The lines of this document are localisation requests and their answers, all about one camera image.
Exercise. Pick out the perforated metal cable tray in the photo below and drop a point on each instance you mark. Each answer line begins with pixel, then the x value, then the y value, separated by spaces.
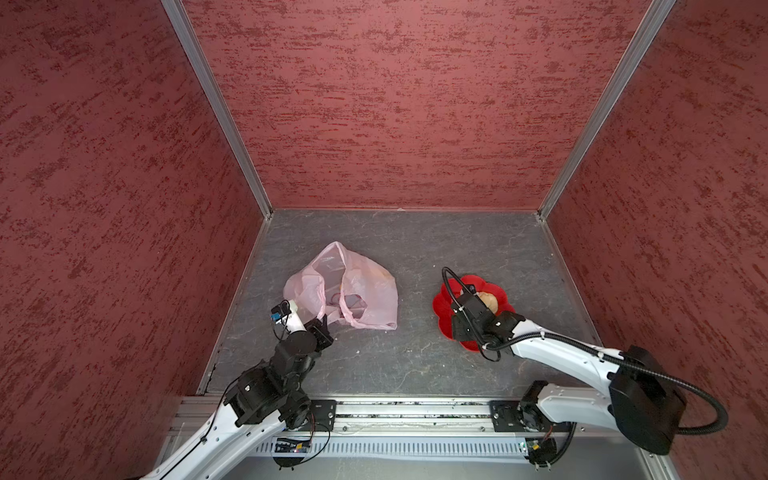
pixel 484 448

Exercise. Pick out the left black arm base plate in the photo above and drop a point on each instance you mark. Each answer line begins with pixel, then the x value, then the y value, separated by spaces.
pixel 322 414

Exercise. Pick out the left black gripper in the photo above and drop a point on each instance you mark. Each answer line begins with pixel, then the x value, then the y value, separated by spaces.
pixel 319 328

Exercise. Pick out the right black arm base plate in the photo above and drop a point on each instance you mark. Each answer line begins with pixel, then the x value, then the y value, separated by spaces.
pixel 508 417

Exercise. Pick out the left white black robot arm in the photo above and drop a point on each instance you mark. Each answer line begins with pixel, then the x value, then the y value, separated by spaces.
pixel 262 402

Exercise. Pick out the pink plastic bag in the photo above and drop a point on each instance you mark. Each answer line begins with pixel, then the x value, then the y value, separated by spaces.
pixel 344 287

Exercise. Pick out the red flower-shaped plastic bowl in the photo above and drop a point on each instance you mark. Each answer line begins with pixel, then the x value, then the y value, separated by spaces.
pixel 442 307

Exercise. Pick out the aluminium corner post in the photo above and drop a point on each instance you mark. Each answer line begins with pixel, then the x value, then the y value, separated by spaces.
pixel 644 35
pixel 184 31

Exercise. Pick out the aluminium mounting rail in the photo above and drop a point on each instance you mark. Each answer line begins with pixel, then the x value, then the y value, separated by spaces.
pixel 457 416

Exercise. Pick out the right aluminium corner post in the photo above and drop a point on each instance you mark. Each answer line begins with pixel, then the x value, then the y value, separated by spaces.
pixel 644 35

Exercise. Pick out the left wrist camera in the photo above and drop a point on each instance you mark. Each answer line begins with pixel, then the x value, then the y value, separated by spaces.
pixel 285 315

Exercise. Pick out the beige fake potato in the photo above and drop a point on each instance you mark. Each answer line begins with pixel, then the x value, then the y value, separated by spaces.
pixel 490 301

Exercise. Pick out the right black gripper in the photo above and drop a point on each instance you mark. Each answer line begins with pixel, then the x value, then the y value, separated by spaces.
pixel 458 329

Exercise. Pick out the left aluminium corner post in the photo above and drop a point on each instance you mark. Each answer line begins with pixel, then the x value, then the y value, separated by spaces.
pixel 184 31

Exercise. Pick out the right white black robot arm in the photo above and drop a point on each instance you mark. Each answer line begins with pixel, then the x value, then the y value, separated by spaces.
pixel 623 391

